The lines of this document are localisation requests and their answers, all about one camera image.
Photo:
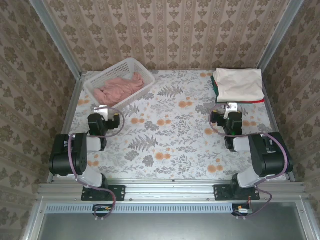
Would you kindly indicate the pink printed t-shirt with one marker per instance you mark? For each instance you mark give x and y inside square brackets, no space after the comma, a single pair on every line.
[117,90]

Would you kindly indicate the white plastic mesh basket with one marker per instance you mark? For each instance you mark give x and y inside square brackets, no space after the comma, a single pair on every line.
[120,66]

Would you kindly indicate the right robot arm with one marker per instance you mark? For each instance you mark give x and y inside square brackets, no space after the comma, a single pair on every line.
[272,160]

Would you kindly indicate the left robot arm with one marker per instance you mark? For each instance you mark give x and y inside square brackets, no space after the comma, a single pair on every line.
[62,155]

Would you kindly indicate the stack of folded clothes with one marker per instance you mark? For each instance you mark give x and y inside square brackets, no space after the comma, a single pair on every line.
[240,85]

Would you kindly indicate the red folded t-shirt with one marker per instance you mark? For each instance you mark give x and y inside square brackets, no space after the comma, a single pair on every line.
[260,100]

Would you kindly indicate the floral tablecloth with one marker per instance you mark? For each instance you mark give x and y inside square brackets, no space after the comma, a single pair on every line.
[175,150]

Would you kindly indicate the grey metal panel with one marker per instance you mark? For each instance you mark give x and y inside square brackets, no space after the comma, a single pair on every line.
[175,227]

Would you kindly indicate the aluminium table side rail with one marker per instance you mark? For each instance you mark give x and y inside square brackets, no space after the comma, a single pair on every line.
[273,112]
[69,112]

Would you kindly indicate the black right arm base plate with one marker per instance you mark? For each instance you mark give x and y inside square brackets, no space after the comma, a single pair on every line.
[221,192]

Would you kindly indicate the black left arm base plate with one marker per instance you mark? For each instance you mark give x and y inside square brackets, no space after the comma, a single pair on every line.
[118,192]

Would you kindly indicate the aluminium mounting rail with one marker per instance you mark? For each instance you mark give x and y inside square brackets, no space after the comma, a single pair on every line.
[170,191]

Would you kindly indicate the aluminium frame post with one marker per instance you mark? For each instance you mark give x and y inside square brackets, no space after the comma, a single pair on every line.
[278,37]
[58,37]

